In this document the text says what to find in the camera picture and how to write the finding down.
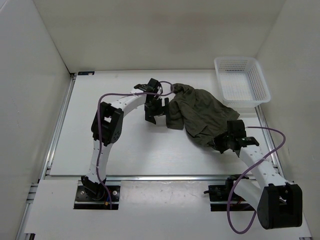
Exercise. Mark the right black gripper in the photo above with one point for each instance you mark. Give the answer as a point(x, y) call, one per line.
point(216, 142)

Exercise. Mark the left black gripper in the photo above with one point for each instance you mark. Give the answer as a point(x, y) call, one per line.
point(164, 110)

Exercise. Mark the olive green shorts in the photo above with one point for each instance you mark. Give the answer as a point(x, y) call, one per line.
point(199, 113)

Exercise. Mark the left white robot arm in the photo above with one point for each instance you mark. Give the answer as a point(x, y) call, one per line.
point(107, 127)

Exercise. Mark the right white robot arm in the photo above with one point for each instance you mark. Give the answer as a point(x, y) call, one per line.
point(277, 202)

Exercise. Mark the white perforated plastic basket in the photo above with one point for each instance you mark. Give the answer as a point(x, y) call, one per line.
point(241, 82)

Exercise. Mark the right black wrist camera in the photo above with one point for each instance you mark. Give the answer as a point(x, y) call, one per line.
point(236, 129)

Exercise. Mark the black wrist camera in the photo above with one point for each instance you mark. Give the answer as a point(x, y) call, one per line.
point(236, 129)
point(154, 86)

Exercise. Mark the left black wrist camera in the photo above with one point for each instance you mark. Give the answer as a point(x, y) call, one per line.
point(154, 86)

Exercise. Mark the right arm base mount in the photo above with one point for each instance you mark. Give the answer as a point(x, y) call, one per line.
point(218, 197)

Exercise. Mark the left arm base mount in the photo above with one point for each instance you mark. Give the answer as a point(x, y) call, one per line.
point(85, 199)

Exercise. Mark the aluminium frame rail left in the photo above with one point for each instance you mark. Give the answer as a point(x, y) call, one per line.
point(47, 162)

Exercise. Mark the aluminium front rail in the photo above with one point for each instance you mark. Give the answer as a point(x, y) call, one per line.
point(118, 178)

